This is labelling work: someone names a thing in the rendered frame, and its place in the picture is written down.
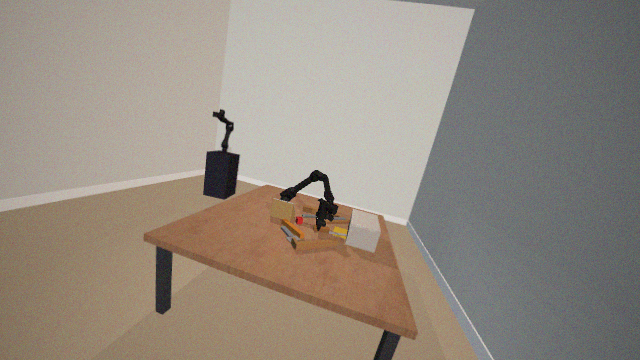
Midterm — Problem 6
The orange-brown cylinder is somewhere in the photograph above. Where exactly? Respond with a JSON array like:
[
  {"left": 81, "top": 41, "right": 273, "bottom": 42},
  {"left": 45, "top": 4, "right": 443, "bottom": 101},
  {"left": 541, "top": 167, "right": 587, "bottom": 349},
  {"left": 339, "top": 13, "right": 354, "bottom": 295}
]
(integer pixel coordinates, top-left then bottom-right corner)
[{"left": 313, "top": 225, "right": 347, "bottom": 237}]

